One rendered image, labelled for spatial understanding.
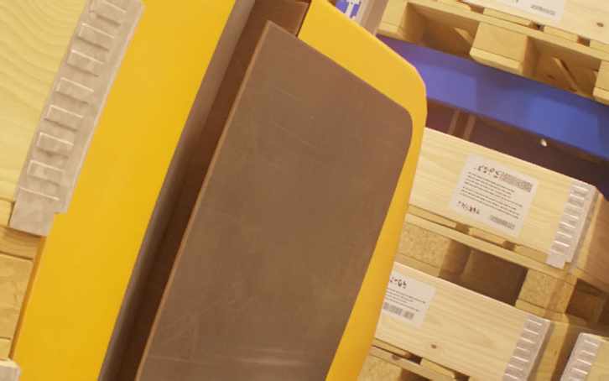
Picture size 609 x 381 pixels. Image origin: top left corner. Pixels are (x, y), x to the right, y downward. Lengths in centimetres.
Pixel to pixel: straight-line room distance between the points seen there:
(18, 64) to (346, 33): 44
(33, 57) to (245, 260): 38
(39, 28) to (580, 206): 165
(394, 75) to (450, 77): 132
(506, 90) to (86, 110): 172
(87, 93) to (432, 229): 161
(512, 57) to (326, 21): 139
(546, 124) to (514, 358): 60
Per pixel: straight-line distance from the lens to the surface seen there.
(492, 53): 235
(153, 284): 98
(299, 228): 104
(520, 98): 235
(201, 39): 90
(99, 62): 75
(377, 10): 159
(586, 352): 212
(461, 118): 356
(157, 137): 89
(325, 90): 100
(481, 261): 278
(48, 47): 72
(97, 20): 74
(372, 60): 107
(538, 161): 336
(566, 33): 231
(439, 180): 229
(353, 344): 125
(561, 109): 231
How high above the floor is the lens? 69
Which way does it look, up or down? level
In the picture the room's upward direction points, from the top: 21 degrees clockwise
